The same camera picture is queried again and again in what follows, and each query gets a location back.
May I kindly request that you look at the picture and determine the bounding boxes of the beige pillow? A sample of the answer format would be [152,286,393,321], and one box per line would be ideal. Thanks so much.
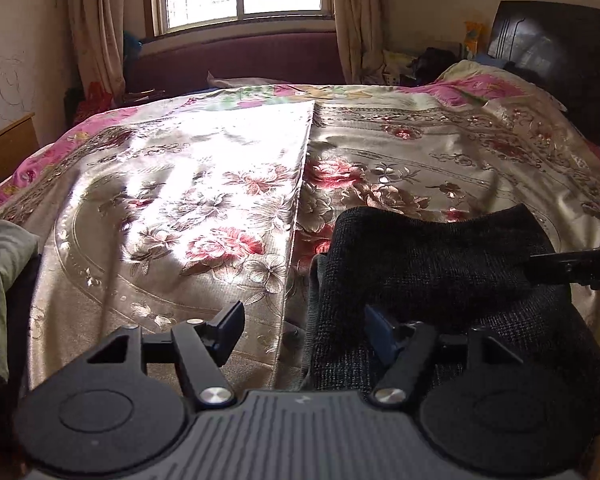
[206,70,292,89]

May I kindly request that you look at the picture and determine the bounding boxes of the wooden cabinet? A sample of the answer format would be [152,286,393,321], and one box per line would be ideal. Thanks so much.
[0,112,39,197]

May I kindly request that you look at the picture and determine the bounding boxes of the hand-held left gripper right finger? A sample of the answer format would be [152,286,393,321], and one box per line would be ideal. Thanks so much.
[363,304,526,407]

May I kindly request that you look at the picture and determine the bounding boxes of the dark clothes pile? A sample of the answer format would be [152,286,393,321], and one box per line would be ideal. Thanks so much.
[409,47,459,87]

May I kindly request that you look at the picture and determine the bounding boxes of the blue object at window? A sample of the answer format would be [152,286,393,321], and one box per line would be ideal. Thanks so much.
[122,29,144,62]

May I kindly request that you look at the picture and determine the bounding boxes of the grey cloth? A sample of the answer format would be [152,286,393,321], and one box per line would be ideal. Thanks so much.
[0,219,42,382]

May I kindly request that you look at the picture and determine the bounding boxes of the yellow floral cloth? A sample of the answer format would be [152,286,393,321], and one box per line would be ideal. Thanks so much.
[381,49,417,87]

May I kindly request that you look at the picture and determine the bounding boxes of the beige curtain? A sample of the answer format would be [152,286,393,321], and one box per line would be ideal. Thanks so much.
[66,0,147,97]
[329,0,397,85]

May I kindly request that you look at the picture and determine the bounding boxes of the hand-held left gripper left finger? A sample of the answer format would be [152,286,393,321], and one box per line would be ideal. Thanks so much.
[86,300,245,407]

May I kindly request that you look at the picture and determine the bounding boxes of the black pants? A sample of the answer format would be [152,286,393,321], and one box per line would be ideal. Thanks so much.
[300,204,600,443]

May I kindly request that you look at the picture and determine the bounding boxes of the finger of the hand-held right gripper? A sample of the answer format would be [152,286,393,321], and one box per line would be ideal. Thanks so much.
[527,245,600,291]

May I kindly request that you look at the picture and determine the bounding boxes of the floral satin bedspread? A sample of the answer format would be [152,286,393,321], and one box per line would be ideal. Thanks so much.
[0,60,600,411]

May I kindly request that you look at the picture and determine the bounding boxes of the blue cloth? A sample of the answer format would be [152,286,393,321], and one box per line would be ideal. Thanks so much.
[472,55,517,69]

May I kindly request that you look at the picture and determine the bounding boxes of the dark wooden headboard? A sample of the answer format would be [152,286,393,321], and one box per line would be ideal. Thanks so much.
[486,0,600,147]

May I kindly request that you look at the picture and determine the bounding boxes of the maroon upholstered sofa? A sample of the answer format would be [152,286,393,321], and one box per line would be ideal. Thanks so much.
[124,31,349,97]

